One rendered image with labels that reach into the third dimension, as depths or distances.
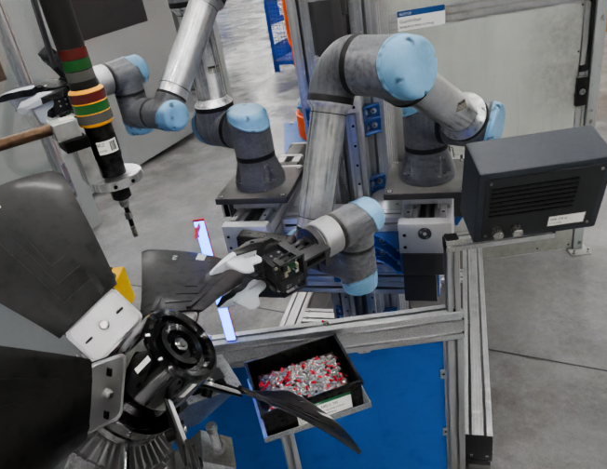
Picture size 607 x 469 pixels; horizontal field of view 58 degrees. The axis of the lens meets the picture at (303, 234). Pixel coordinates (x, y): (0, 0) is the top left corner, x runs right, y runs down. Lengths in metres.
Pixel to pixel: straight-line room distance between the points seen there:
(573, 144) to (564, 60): 1.60
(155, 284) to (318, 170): 0.40
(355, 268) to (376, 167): 0.69
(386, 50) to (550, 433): 1.60
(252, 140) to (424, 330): 0.70
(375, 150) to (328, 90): 0.63
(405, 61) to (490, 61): 1.65
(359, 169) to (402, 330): 0.53
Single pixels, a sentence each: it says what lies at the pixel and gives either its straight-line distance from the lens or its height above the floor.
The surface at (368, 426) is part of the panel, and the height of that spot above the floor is 0.50.
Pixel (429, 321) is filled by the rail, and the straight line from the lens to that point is 1.34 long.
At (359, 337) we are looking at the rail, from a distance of 1.34.
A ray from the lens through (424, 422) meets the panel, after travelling 1.60.
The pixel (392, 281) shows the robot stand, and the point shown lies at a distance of 1.69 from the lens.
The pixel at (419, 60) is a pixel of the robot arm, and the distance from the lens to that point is 1.07.
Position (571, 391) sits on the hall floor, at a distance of 2.42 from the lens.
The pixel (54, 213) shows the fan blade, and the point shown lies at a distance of 0.89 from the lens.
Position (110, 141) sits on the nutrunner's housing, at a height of 1.49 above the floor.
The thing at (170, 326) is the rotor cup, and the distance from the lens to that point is 0.80.
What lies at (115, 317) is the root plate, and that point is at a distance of 0.83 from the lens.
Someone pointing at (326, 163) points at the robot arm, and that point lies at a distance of 1.14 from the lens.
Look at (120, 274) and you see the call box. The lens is 1.33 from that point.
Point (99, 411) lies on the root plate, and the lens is 0.77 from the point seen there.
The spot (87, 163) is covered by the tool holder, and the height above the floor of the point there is 1.47.
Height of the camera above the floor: 1.69
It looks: 29 degrees down
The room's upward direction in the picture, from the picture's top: 10 degrees counter-clockwise
